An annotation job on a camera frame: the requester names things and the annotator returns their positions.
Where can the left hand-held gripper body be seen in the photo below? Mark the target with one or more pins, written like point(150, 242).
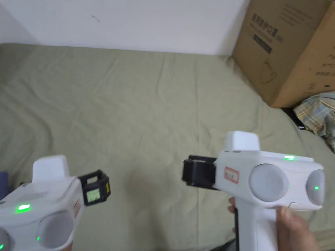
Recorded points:
point(47, 206)

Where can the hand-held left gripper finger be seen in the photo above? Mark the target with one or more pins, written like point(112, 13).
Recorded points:
point(94, 195)

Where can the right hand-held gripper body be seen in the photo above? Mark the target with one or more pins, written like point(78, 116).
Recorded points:
point(264, 180)

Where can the person's right hand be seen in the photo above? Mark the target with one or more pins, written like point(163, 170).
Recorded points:
point(298, 232)

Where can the dark blue garment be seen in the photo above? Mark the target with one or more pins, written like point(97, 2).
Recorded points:
point(3, 180)

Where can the black object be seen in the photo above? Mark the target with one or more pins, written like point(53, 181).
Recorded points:
point(294, 119)

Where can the plaid cloth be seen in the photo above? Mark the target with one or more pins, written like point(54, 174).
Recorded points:
point(318, 115)

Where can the bed with pale green sheet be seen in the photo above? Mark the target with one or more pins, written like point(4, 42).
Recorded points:
point(130, 104)

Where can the brown cardboard carton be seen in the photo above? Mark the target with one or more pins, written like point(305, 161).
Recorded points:
point(282, 52)

